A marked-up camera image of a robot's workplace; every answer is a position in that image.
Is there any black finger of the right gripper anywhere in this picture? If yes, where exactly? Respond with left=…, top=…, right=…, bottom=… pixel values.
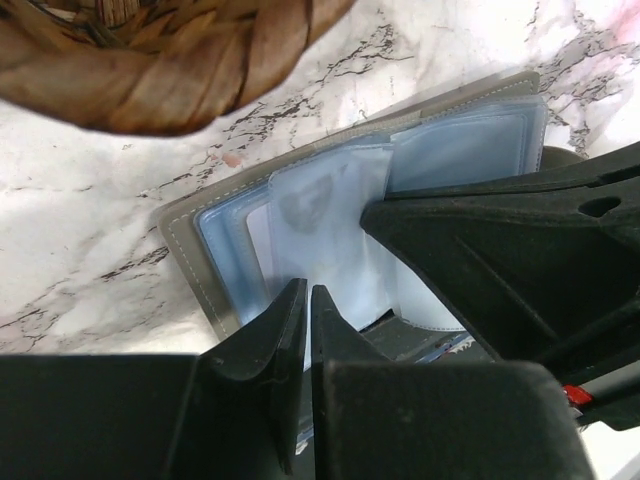
left=361, top=144, right=639, bottom=430

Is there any grey card holder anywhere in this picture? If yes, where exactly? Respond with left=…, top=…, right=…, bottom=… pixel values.
left=159, top=71, right=574, bottom=339

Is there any white card with logo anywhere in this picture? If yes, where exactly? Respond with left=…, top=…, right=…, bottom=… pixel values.
left=245, top=164, right=401, bottom=371

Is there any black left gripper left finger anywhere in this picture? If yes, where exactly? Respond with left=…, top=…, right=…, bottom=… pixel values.
left=1, top=279, right=307, bottom=479

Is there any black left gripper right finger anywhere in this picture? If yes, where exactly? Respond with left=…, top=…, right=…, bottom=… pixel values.
left=310, top=286, right=594, bottom=479

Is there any woven brown divided basket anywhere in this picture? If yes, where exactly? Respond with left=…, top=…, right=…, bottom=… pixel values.
left=1, top=1, right=351, bottom=137

